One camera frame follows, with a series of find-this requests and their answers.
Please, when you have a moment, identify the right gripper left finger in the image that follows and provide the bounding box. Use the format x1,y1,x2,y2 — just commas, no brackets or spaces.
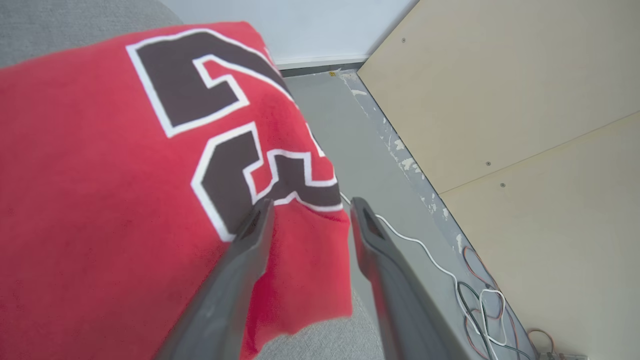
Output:
155,197,276,360

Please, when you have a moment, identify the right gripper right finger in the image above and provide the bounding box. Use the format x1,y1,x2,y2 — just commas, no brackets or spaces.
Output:
349,196,471,360

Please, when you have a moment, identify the red jersey with white sleeves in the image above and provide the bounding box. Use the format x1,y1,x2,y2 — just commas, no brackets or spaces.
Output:
0,21,353,360

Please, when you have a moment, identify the light plywood panel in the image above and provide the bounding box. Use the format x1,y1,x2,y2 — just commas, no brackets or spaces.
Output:
440,111,640,360
357,0,640,194

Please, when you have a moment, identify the grey fabric sofa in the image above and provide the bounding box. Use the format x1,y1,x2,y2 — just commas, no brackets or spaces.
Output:
0,0,386,360

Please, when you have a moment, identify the black floor cable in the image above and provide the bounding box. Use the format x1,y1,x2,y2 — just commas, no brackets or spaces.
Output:
457,281,533,360

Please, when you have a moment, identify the white floor cable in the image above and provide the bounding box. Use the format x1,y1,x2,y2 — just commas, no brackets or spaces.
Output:
340,192,508,348

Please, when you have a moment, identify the red floor cable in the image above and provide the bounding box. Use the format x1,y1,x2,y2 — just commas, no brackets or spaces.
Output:
462,245,518,360

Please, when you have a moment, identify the white wall skirting board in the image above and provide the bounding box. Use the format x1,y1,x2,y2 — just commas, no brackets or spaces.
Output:
274,54,371,78

